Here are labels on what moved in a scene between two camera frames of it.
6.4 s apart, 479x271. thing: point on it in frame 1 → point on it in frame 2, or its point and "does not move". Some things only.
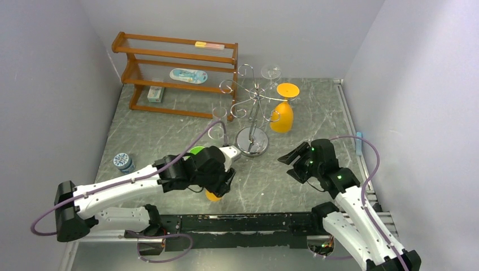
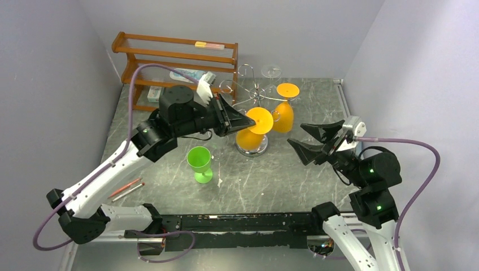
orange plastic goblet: x=211 y=196 → x=252 y=138
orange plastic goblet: x=282 y=118 does not move
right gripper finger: x=299 y=152 → x=308 y=153
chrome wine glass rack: x=252 y=140 does not move
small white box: x=156 y=94 does not move
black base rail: x=255 y=231 does not move
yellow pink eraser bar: x=204 y=44 does not move
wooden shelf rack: x=178 y=63 does not move
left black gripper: x=221 y=187 → x=229 y=118
